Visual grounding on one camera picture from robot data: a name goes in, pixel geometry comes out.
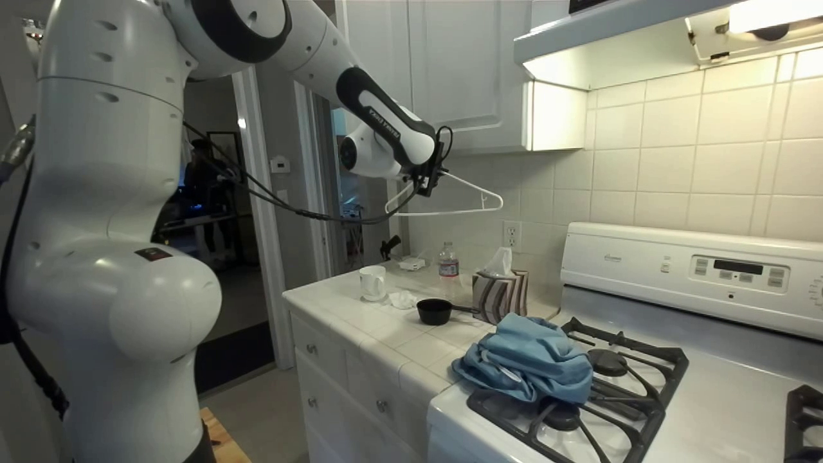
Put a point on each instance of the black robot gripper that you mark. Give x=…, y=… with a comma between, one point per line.
x=426, y=176

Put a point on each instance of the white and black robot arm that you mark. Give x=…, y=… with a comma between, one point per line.
x=83, y=267

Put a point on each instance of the right upper cabinet door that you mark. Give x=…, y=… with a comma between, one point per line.
x=464, y=60

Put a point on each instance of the white lower cabinet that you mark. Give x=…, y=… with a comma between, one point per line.
x=361, y=406

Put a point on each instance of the clear plastic water bottle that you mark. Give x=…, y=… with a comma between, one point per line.
x=447, y=267

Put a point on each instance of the white mug blue flowers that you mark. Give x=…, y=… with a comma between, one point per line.
x=372, y=285

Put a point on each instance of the crumpled clear plastic wrap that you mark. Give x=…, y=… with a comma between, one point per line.
x=401, y=299

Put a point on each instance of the small black cup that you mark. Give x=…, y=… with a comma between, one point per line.
x=435, y=312

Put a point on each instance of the striped tissue box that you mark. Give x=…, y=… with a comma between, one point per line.
x=498, y=289

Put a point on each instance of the blue cloth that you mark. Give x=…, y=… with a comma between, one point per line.
x=528, y=361

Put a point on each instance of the white range hood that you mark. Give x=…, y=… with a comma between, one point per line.
x=619, y=42

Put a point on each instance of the white gas stove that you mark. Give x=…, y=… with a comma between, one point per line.
x=704, y=349

